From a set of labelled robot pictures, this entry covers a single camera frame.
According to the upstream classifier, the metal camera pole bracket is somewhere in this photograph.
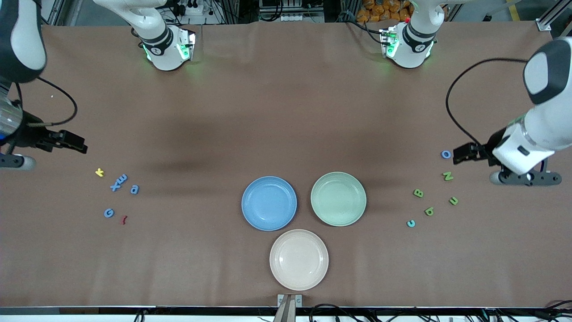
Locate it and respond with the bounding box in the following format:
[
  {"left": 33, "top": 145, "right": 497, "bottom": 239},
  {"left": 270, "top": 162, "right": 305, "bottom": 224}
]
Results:
[{"left": 277, "top": 294, "right": 303, "bottom": 322}]

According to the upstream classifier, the cream plate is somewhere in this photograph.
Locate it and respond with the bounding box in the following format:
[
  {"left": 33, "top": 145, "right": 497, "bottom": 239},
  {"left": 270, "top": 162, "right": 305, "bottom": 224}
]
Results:
[{"left": 269, "top": 229, "right": 329, "bottom": 291}]

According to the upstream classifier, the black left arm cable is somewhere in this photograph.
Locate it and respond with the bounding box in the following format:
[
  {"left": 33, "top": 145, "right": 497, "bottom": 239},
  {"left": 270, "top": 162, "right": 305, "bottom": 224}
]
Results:
[{"left": 446, "top": 57, "right": 530, "bottom": 150}]

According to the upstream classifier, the blue plate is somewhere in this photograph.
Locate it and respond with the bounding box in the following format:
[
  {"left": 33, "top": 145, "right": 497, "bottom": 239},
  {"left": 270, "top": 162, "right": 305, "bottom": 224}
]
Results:
[{"left": 241, "top": 176, "right": 298, "bottom": 232}]

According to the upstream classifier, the brown table cover sheet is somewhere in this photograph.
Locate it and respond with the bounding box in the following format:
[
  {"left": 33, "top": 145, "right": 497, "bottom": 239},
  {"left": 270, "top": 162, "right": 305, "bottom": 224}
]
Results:
[{"left": 0, "top": 20, "right": 572, "bottom": 309}]

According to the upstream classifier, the aluminium frame corner profile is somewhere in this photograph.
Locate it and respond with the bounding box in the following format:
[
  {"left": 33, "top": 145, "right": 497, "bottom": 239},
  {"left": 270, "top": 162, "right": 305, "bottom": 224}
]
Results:
[{"left": 536, "top": 0, "right": 572, "bottom": 32}]

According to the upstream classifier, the white power strip with plugs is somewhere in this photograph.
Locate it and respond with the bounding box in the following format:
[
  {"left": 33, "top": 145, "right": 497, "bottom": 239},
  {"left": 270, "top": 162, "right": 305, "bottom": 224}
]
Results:
[{"left": 172, "top": 2, "right": 204, "bottom": 16}]

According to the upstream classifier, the black looped cable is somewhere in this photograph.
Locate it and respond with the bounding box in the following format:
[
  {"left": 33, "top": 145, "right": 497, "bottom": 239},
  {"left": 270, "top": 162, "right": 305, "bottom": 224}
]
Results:
[{"left": 309, "top": 304, "right": 358, "bottom": 322}]

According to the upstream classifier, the orange objects pile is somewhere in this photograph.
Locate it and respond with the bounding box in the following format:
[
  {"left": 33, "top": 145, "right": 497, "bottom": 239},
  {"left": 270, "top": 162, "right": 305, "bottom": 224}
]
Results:
[{"left": 356, "top": 0, "right": 414, "bottom": 24}]

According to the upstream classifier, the green plate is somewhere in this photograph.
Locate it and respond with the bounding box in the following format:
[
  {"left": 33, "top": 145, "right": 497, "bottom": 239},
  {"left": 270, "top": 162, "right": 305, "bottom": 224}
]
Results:
[{"left": 311, "top": 172, "right": 367, "bottom": 227}]

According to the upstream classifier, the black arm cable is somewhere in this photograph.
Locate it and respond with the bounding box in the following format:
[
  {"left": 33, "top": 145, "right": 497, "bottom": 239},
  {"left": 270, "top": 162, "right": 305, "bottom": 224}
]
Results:
[
  {"left": 16, "top": 76, "right": 79, "bottom": 128},
  {"left": 446, "top": 57, "right": 530, "bottom": 150}
]

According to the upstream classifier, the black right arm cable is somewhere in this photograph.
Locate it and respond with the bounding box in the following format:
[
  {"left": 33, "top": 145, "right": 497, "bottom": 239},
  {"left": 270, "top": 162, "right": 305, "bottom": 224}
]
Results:
[{"left": 16, "top": 76, "right": 79, "bottom": 128}]

